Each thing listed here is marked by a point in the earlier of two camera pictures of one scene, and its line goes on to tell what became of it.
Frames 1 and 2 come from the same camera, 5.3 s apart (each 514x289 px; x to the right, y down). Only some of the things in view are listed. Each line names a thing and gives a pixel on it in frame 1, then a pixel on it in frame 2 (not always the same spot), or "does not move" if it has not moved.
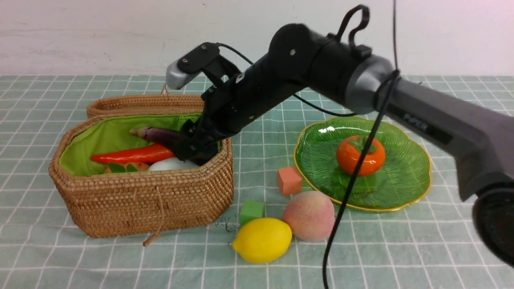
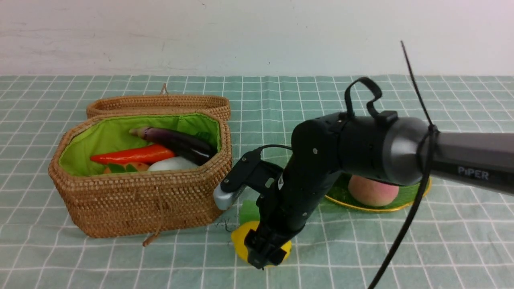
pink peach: (311, 215) -> (372, 192)
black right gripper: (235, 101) -> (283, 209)
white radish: (173, 163) does not move
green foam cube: (251, 210) does not move
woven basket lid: (145, 104) does not move
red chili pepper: (152, 152) does not move
